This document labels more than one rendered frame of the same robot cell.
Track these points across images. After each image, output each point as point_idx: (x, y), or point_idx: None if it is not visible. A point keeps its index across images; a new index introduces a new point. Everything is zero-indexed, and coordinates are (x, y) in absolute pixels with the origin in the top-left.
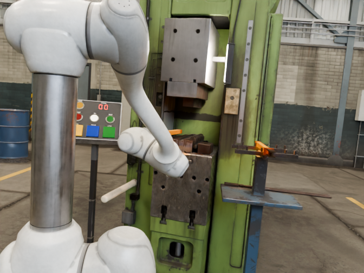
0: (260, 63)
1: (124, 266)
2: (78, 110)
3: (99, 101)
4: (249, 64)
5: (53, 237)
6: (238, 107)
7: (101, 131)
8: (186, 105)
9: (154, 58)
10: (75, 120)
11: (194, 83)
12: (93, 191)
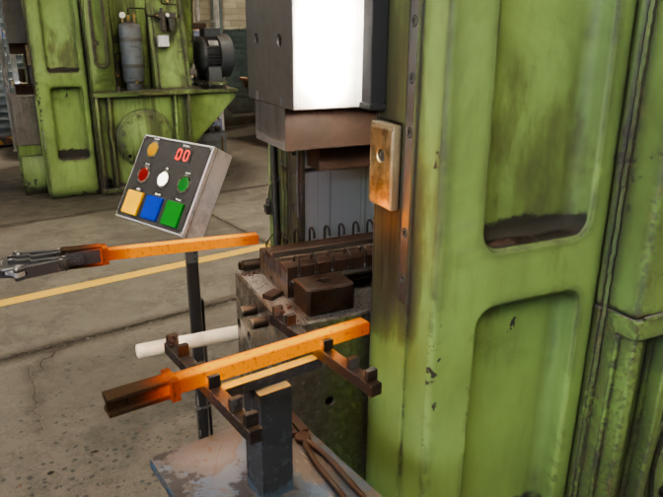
0: (444, 32)
1: None
2: (148, 161)
3: (183, 141)
4: (421, 36)
5: None
6: (391, 188)
7: (162, 211)
8: (311, 164)
9: None
10: None
11: (281, 107)
12: (192, 323)
